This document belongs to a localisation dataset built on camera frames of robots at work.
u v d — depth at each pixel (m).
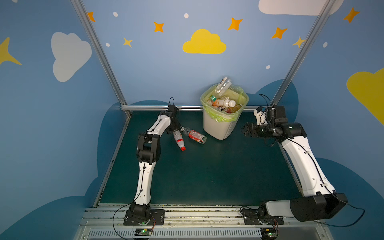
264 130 0.63
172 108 0.89
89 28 0.75
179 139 1.01
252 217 0.75
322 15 0.72
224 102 0.90
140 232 0.71
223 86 0.95
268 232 0.72
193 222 0.74
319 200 0.38
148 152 0.63
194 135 1.02
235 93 0.97
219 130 1.02
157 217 0.73
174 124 0.96
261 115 0.65
